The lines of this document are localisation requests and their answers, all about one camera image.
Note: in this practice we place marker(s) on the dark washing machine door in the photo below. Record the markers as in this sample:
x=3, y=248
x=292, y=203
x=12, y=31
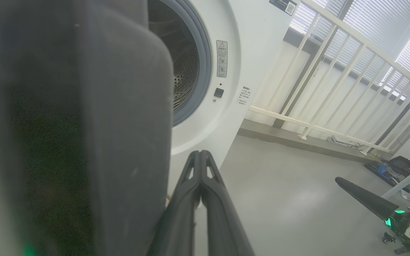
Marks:
x=84, y=124

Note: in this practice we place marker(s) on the grey tool on ledge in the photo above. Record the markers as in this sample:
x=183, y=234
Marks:
x=342, y=141

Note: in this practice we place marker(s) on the black QR code sticker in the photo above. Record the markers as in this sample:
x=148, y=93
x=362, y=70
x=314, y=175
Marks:
x=285, y=6

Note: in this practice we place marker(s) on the white metal railing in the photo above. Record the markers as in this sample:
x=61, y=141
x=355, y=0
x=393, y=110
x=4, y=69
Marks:
x=311, y=71

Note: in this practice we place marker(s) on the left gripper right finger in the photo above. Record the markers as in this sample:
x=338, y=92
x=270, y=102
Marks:
x=222, y=220

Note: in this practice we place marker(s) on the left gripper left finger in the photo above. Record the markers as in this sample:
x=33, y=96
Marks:
x=180, y=220

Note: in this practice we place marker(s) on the white window blinds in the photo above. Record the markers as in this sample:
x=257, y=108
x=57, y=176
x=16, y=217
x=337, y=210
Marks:
x=379, y=21

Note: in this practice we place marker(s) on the grey warning sticker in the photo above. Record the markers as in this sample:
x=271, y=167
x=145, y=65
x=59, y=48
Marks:
x=221, y=58

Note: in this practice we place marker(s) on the black door latch socket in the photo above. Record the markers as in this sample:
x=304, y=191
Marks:
x=219, y=92

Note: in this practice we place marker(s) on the white front-load washing machine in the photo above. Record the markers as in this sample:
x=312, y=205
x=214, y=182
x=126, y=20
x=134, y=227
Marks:
x=251, y=53

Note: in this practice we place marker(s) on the black tool case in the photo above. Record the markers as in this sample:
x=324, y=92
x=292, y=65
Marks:
x=400, y=167

